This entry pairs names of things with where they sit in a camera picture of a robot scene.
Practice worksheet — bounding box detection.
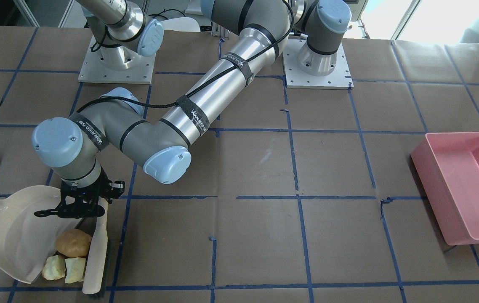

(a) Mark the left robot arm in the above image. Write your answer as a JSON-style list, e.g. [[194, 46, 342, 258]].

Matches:
[[32, 0, 352, 219]]

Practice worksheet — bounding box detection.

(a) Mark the white hand brush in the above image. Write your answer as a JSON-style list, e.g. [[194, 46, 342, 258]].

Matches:
[[82, 198, 109, 299]]

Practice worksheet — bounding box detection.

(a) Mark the white plastic dustpan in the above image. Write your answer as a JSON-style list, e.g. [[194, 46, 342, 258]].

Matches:
[[0, 185, 80, 284]]

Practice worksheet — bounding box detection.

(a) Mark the round brown bread bun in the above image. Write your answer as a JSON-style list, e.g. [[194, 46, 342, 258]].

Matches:
[[55, 229, 93, 258]]

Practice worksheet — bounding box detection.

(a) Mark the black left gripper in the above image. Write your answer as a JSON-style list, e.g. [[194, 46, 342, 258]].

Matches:
[[34, 169, 125, 219]]

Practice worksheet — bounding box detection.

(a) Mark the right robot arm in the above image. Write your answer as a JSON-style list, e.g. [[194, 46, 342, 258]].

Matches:
[[13, 0, 187, 218]]

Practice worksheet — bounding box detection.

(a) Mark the yellow bread chunk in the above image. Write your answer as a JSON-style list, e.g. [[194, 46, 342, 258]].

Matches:
[[65, 257, 86, 284], [42, 255, 67, 281]]

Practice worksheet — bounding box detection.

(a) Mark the pink plastic bin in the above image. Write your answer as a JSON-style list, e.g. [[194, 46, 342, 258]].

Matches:
[[411, 132, 479, 246]]

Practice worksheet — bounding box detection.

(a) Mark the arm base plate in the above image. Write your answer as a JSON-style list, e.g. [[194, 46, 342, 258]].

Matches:
[[78, 46, 156, 84], [282, 40, 354, 90]]

